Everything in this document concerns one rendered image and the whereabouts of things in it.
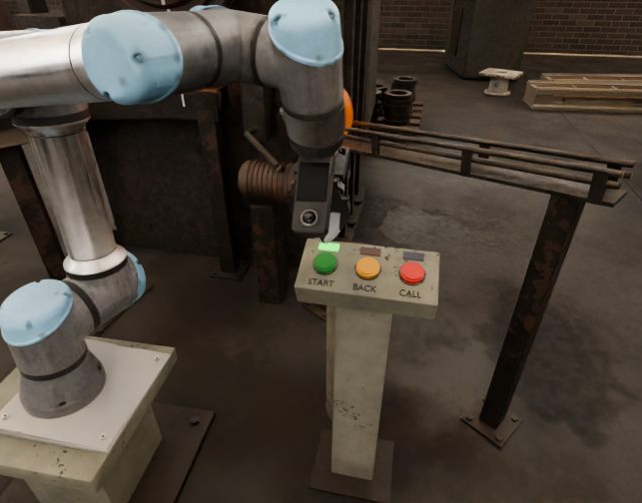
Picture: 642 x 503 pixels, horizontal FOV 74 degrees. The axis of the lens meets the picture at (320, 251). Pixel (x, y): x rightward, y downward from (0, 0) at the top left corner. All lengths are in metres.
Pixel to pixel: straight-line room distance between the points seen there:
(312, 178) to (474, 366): 1.03
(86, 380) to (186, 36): 0.71
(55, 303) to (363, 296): 0.54
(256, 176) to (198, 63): 0.90
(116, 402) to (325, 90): 0.74
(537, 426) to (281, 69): 1.16
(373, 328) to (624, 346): 1.12
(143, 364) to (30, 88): 0.65
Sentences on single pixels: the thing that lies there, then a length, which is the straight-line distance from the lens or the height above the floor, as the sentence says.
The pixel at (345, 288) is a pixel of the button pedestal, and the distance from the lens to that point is 0.72.
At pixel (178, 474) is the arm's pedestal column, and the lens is 1.21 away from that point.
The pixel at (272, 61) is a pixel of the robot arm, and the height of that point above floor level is 0.95.
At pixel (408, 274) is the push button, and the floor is 0.61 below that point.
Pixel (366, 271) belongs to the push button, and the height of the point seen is 0.61.
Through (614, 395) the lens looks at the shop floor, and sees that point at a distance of 1.57.
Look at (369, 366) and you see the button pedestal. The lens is 0.85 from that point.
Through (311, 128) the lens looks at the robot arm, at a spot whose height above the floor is 0.88.
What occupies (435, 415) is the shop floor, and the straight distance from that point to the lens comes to 1.31.
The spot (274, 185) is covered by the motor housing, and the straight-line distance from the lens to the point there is 1.33.
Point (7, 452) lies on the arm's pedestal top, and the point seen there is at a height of 0.30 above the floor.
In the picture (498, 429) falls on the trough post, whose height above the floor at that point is 0.01.
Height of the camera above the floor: 1.03
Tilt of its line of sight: 33 degrees down
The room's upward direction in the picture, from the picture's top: straight up
